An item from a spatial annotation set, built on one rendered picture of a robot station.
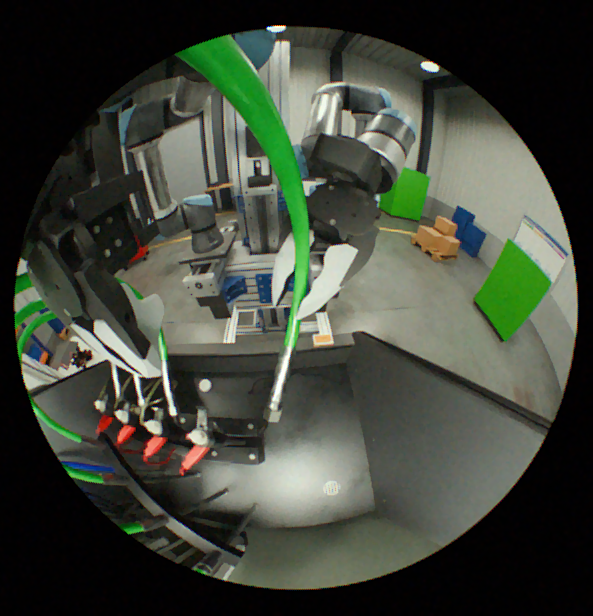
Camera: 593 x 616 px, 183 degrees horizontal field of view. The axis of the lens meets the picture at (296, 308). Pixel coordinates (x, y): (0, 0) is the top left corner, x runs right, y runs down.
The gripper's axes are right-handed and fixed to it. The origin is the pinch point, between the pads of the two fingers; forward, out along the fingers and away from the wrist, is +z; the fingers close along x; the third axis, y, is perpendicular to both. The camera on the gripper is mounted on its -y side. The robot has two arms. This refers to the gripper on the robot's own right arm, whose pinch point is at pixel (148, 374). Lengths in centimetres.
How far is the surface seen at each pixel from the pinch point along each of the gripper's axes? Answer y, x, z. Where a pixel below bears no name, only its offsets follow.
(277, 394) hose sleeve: 1.0, -10.9, 8.1
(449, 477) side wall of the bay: -16.8, -31.1, 9.1
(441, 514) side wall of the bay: -24.5, -31.1, 11.7
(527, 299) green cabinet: 28, -330, 41
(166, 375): 4.3, 7.4, 11.2
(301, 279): 9.3, -14.4, -1.0
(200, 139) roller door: 612, 221, -141
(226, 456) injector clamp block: -8.0, 1.4, 24.9
